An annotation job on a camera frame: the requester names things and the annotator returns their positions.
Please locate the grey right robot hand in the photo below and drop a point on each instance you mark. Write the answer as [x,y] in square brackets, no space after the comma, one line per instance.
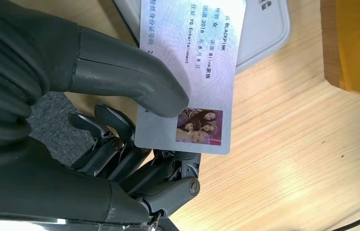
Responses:
[55,191]

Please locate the wooden card organiser box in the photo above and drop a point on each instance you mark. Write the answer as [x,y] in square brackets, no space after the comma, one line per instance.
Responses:
[328,47]

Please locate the white card reader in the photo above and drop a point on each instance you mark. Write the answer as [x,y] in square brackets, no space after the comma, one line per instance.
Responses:
[263,38]

